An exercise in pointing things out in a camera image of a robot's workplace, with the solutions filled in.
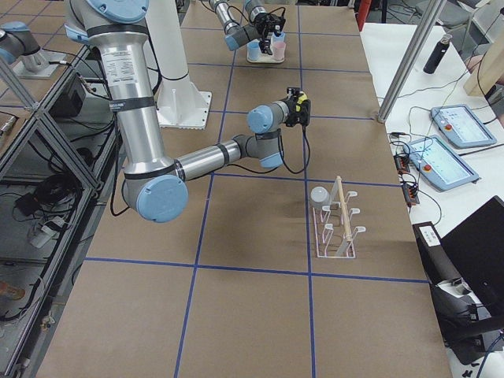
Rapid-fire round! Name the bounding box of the blue cup rear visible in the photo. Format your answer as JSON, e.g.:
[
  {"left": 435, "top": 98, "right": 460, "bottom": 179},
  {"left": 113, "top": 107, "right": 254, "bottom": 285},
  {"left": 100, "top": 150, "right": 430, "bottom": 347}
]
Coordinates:
[{"left": 271, "top": 31, "right": 286, "bottom": 43}]

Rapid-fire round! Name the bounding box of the blue cup front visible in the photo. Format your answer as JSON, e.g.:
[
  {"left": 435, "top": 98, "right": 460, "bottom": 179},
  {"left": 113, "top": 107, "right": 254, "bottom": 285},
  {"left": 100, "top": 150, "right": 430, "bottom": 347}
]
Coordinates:
[{"left": 246, "top": 40, "right": 261, "bottom": 61}]

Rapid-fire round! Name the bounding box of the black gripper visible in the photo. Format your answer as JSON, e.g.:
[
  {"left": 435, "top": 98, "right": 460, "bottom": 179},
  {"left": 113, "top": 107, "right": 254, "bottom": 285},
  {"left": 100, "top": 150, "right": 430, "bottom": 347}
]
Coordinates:
[
  {"left": 254, "top": 13, "right": 286, "bottom": 55},
  {"left": 283, "top": 87, "right": 300, "bottom": 127}
]

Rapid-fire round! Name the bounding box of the pink plastic cup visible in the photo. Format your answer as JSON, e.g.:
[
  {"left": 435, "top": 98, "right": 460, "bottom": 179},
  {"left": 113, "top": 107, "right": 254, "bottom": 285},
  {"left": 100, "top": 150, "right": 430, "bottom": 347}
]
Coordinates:
[{"left": 272, "top": 41, "right": 286, "bottom": 61}]

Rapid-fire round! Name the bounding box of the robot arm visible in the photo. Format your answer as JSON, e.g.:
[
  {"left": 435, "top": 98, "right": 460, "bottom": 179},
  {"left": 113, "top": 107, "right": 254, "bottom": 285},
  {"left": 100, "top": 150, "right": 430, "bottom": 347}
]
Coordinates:
[
  {"left": 208, "top": 0, "right": 286, "bottom": 55},
  {"left": 65, "top": 1, "right": 311, "bottom": 223}
]

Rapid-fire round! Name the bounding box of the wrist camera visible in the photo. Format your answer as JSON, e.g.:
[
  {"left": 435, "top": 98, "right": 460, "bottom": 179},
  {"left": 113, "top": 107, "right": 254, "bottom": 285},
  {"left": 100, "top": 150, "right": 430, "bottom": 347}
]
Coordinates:
[{"left": 299, "top": 99, "right": 311, "bottom": 127}]

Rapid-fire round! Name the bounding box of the blue teach pendant far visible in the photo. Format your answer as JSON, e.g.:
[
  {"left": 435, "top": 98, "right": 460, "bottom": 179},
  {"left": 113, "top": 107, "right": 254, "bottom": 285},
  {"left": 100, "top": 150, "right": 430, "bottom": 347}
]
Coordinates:
[{"left": 430, "top": 104, "right": 497, "bottom": 149}]

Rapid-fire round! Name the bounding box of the yellow plastic cup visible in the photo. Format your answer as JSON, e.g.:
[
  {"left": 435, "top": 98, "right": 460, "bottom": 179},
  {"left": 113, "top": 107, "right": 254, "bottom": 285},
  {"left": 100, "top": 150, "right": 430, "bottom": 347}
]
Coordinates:
[{"left": 295, "top": 92, "right": 308, "bottom": 113}]

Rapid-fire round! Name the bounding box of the aluminium frame post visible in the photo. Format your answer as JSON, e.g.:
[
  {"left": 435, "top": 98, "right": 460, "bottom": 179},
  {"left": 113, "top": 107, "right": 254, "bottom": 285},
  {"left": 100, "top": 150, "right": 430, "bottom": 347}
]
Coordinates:
[{"left": 376, "top": 0, "right": 447, "bottom": 124}]

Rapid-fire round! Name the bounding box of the white plastic cup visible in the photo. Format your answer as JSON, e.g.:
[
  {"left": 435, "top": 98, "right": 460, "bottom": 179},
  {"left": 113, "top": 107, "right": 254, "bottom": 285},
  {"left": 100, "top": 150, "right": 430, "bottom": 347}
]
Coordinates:
[{"left": 309, "top": 187, "right": 332, "bottom": 210}]

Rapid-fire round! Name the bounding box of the blue teach pendant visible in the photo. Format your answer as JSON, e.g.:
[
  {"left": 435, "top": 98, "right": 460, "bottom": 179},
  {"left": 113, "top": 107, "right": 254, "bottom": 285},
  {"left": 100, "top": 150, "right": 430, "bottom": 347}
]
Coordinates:
[
  {"left": 430, "top": 104, "right": 497, "bottom": 149},
  {"left": 402, "top": 135, "right": 480, "bottom": 191}
]

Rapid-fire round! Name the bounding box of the cream cartoon tray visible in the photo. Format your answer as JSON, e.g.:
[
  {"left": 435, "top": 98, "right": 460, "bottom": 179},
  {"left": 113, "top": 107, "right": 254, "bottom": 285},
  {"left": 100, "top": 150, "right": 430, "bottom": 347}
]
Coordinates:
[{"left": 248, "top": 53, "right": 284, "bottom": 64}]

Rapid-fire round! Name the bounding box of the black water bottle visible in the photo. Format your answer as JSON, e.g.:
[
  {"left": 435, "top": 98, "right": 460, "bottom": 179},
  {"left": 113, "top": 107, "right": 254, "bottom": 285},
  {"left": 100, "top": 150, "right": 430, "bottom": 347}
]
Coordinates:
[{"left": 423, "top": 33, "right": 453, "bottom": 74}]

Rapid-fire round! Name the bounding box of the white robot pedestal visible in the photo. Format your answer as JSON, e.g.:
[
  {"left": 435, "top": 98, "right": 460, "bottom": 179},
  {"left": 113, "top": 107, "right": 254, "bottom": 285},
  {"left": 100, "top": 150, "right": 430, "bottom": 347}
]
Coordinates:
[{"left": 146, "top": 0, "right": 212, "bottom": 129}]

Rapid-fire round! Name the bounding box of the white wire cup rack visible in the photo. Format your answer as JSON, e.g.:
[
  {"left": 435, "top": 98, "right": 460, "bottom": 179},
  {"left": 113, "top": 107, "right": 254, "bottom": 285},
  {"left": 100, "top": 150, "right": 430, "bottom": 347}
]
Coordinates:
[{"left": 309, "top": 176, "right": 366, "bottom": 259}]

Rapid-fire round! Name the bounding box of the blue cup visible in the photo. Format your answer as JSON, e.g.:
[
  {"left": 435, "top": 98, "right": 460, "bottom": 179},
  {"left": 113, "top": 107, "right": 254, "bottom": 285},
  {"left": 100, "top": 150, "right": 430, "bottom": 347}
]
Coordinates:
[
  {"left": 246, "top": 40, "right": 261, "bottom": 61},
  {"left": 271, "top": 31, "right": 286, "bottom": 43}
]

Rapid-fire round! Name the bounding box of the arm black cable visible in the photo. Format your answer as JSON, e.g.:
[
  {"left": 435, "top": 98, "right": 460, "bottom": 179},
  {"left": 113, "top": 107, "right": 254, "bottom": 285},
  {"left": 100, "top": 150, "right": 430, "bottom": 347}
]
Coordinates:
[
  {"left": 235, "top": 124, "right": 312, "bottom": 175},
  {"left": 232, "top": 3, "right": 287, "bottom": 28}
]

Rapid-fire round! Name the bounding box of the blue teach pendant near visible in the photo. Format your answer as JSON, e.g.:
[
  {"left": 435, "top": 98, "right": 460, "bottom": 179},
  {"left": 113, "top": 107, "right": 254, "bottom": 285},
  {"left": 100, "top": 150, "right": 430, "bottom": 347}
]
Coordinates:
[{"left": 402, "top": 135, "right": 480, "bottom": 191}]

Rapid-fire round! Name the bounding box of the black laptop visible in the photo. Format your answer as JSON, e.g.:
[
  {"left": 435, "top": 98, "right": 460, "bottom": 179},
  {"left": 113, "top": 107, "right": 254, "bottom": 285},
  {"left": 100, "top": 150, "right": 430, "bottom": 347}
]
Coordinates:
[{"left": 441, "top": 195, "right": 503, "bottom": 316}]

